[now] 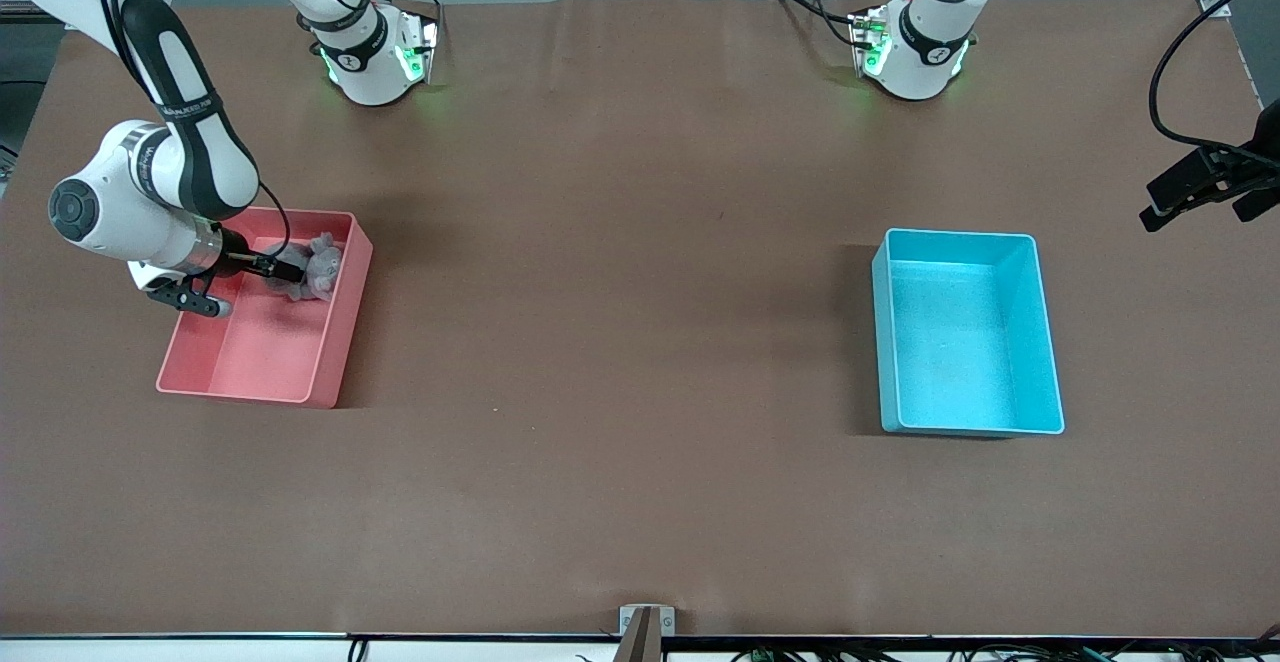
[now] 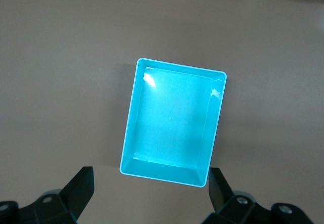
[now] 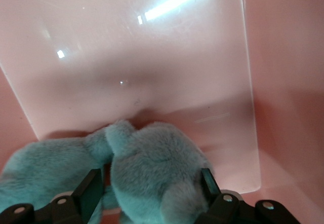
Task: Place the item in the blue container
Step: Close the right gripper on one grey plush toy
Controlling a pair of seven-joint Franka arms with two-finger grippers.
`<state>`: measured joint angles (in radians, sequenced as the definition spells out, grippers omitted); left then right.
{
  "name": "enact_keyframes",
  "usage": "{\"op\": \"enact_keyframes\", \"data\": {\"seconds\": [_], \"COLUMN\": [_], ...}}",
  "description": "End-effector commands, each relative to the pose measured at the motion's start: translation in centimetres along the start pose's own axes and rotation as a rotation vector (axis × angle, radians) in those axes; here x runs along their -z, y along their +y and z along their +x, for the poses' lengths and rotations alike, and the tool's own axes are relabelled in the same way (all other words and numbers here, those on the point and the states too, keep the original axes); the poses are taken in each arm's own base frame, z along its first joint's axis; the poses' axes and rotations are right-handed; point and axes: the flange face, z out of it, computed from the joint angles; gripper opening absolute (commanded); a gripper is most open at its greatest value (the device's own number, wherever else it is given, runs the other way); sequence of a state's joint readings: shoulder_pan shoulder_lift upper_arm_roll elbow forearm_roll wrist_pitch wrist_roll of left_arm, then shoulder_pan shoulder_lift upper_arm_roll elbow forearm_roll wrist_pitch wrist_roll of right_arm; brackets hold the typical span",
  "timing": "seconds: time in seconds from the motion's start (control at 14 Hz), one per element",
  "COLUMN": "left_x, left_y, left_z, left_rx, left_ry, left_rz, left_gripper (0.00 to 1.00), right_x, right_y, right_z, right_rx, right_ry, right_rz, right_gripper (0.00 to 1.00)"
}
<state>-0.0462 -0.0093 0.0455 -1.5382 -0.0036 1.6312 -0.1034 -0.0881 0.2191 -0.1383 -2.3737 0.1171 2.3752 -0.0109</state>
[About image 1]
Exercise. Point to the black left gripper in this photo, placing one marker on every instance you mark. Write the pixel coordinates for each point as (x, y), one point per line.
(1243, 168)

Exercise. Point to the brown table cover sheet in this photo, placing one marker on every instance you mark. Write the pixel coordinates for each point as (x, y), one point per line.
(640, 292)

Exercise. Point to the pink plastic box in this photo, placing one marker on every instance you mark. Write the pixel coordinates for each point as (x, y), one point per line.
(270, 362)

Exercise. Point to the silver arm base connector panel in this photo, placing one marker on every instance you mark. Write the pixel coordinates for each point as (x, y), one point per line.
(865, 42)
(425, 42)

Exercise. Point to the metal table edge bracket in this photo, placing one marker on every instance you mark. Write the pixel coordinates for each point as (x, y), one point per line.
(666, 622)

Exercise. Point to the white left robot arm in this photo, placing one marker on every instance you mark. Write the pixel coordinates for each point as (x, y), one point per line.
(925, 62)

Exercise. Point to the blue plastic box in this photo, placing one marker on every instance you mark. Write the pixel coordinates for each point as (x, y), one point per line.
(950, 362)

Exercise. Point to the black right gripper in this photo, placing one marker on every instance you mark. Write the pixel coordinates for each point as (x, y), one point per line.
(238, 259)

